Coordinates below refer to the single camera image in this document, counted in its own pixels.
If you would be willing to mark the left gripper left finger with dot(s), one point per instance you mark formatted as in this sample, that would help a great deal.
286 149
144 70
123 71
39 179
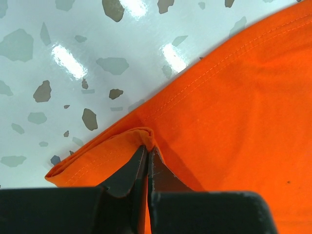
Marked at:
115 206

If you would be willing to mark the orange t shirt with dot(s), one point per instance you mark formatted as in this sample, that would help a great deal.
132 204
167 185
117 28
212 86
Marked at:
240 119

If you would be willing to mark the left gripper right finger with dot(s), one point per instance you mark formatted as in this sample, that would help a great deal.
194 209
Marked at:
175 208

